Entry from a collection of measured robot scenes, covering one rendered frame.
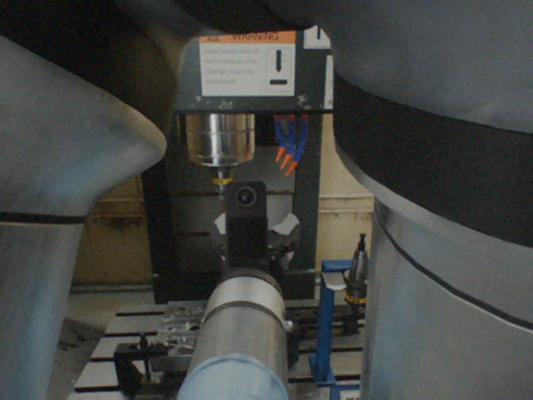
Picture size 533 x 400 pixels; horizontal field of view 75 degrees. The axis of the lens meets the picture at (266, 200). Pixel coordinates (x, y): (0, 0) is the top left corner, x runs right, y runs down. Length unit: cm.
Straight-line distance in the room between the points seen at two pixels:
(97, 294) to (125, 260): 23
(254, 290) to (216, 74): 40
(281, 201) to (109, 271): 108
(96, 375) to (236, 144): 72
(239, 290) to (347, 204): 154
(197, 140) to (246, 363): 59
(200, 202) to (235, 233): 97
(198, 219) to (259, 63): 86
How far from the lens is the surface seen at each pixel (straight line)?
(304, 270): 152
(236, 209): 37
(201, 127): 76
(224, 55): 62
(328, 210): 180
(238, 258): 37
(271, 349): 27
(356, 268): 80
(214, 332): 28
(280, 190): 131
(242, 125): 77
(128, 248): 194
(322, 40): 63
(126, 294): 202
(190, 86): 63
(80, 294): 211
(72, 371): 154
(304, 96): 63
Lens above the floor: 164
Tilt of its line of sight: 19 degrees down
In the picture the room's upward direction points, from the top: straight up
